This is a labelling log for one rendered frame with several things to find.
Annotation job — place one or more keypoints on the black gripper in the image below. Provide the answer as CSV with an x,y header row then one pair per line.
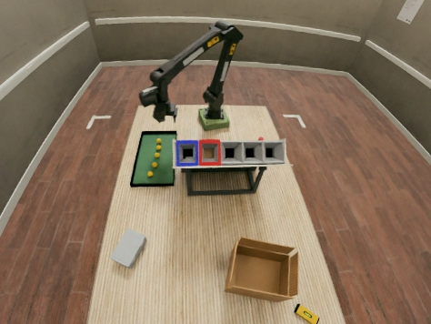
x,y
173,111

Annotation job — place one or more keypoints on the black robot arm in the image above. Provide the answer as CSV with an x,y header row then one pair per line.
x,y
172,67

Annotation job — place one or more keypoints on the yellow pocket level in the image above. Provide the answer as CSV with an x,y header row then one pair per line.
x,y
306,314

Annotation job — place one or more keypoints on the brown cardboard box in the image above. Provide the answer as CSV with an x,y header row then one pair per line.
x,y
263,267

